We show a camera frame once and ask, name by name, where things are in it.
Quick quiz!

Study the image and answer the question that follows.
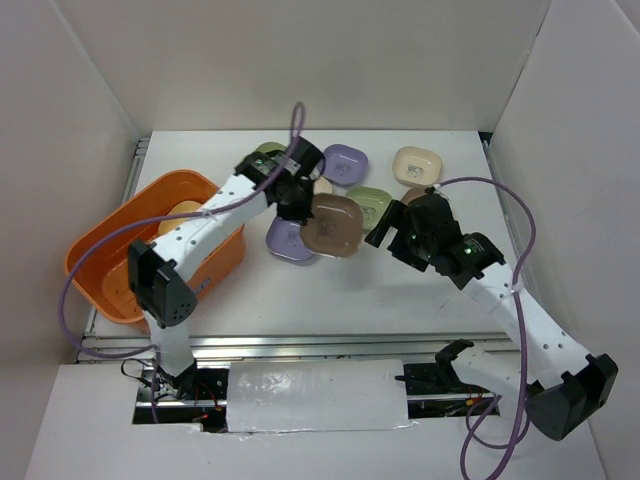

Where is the purple plate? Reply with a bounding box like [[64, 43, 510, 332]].
[[323, 144, 369, 187], [265, 217, 319, 266]]

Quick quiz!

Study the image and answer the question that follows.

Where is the brown plate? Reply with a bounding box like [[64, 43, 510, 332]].
[[299, 193, 363, 258], [400, 187, 426, 205]]

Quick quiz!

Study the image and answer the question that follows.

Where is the yellow plate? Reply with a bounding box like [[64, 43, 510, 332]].
[[157, 200, 202, 236]]

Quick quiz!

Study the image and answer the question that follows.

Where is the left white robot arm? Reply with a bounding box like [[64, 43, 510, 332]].
[[128, 137, 325, 399]]

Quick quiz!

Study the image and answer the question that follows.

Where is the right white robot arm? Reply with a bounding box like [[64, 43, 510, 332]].
[[365, 190, 619, 441]]

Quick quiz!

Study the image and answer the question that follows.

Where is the orange plastic bin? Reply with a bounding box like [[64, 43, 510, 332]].
[[64, 170, 246, 334]]

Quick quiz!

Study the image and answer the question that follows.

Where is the green plate centre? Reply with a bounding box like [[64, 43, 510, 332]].
[[346, 186, 393, 231]]

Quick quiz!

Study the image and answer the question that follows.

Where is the green plate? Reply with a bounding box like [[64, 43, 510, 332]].
[[254, 141, 287, 156], [346, 186, 393, 231]]

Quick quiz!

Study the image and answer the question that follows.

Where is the cream plate centre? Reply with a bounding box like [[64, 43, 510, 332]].
[[313, 176, 333, 195]]

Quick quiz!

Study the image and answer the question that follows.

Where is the cream plate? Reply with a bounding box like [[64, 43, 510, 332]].
[[391, 146, 443, 187], [313, 176, 333, 195]]

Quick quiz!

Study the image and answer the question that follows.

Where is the green plate top left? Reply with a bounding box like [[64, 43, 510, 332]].
[[254, 141, 287, 156]]

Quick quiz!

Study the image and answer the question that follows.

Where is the cream plate top right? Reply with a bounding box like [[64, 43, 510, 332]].
[[391, 146, 443, 187]]

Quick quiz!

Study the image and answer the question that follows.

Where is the purple plate top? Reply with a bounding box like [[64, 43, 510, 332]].
[[323, 144, 369, 187]]

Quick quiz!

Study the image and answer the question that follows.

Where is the white foil sheet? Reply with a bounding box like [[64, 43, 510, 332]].
[[226, 360, 410, 433]]

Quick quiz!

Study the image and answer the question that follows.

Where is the aluminium rail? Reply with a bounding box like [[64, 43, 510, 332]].
[[77, 333, 521, 364]]

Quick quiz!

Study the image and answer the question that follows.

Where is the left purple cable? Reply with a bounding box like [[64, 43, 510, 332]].
[[58, 101, 307, 426]]

